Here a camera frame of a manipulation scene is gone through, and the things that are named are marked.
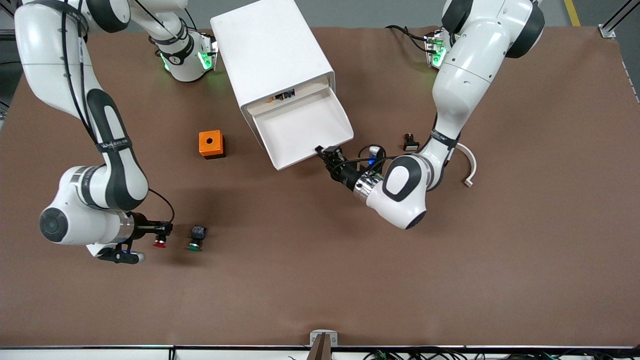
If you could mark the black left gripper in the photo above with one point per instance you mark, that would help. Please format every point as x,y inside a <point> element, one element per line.
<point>346,175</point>

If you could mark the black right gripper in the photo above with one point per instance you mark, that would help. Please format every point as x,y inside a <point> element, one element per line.
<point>143,226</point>

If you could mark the red mushroom push button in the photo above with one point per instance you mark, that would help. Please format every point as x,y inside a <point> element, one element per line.
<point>160,243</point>

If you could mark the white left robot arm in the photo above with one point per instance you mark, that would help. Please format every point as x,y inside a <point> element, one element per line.
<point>470,75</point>

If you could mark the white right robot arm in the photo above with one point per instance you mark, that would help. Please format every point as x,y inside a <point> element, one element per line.
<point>115,170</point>

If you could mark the green mushroom push button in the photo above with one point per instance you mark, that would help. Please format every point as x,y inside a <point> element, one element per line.
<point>196,238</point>

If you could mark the black orange part in drawer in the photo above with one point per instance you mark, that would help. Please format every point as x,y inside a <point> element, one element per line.
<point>284,95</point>

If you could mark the white curved plastic arc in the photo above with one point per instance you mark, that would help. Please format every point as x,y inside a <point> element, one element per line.
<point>473,167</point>

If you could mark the black switch with white face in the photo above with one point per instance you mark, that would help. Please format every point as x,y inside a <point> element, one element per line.
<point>411,143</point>

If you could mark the orange button enclosure box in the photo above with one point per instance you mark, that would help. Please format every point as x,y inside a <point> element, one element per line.
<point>210,141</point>

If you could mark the white table edge rail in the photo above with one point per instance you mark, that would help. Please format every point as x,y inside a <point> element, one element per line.
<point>100,355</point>

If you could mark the grey metal edge bracket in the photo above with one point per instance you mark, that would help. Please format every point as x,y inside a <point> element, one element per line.
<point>334,336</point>

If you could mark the aluminium frame profile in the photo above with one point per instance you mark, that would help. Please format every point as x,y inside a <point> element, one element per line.
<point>607,31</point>

